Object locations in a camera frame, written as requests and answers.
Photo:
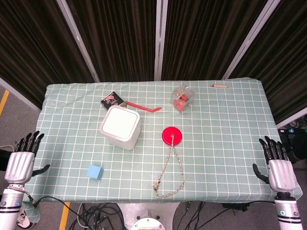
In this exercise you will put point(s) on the black snack packet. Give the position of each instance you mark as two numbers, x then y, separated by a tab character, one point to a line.
111	99

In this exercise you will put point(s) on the green white grid tablecloth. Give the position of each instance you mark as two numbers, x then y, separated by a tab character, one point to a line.
216	143

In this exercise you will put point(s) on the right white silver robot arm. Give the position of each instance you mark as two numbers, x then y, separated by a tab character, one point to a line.
287	210

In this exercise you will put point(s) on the grey metal partition post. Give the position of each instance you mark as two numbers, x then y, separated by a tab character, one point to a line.
160	40
250	40
79	43

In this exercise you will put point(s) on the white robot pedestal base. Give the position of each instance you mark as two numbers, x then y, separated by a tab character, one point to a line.
147	215

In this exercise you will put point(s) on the red bent straw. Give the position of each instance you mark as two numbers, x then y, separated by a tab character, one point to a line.
141	106

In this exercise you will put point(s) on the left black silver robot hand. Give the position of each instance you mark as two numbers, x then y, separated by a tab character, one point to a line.
19	166

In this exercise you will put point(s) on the red round disc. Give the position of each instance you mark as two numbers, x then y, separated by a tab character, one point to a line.
171	135

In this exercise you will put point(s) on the clear plastic box red contents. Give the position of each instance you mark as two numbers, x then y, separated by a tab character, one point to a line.
182	98

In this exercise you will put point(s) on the grey metal partition base rail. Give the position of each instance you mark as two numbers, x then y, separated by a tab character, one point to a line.
19	94
291	121

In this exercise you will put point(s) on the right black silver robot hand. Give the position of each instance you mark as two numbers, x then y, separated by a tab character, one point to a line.
281	173

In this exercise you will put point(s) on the white lidded bin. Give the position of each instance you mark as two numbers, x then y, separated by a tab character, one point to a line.
120	124

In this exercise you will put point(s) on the black box under table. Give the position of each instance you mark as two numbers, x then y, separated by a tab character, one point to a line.
236	206

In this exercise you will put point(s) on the blue cube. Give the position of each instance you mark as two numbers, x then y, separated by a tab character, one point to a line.
94	171

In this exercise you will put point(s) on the short wooden pencil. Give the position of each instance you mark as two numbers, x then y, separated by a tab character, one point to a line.
219	85

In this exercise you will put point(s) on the white sneaker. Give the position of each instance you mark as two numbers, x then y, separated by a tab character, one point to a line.
22	219

